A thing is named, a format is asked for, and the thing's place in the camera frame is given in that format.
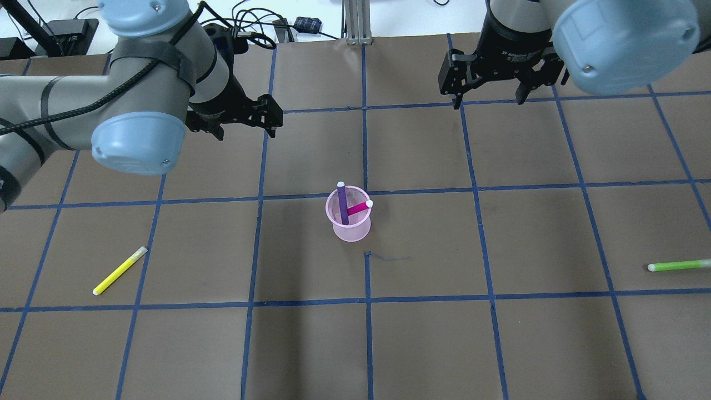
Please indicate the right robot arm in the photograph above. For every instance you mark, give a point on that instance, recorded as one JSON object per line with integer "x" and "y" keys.
{"x": 604, "y": 47}

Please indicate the pink pen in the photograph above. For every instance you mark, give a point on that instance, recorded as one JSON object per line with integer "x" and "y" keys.
{"x": 360, "y": 207}

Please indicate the black power adapter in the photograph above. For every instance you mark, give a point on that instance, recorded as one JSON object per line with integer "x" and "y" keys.
{"x": 309, "y": 25}

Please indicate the purple pen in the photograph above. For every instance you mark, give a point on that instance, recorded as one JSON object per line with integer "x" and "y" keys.
{"x": 343, "y": 202}

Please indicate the black device box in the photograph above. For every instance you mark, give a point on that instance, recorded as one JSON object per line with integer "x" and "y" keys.
{"x": 74, "y": 37}

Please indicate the aluminium frame post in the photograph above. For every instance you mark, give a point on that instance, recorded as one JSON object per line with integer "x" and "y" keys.
{"x": 356, "y": 23}

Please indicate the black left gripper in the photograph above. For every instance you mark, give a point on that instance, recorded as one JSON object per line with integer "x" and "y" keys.
{"x": 222, "y": 109}

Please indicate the green pen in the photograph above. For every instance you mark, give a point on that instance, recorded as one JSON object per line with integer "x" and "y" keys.
{"x": 678, "y": 265}

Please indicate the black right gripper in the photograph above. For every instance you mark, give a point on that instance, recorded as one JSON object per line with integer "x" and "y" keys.
{"x": 508, "y": 40}

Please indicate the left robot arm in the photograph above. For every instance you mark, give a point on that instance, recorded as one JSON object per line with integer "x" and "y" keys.
{"x": 166, "y": 75}

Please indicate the pink mesh cup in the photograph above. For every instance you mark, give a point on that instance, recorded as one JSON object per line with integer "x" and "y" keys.
{"x": 359, "y": 224}

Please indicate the yellow pen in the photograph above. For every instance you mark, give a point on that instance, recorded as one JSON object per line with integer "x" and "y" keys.
{"x": 119, "y": 271}

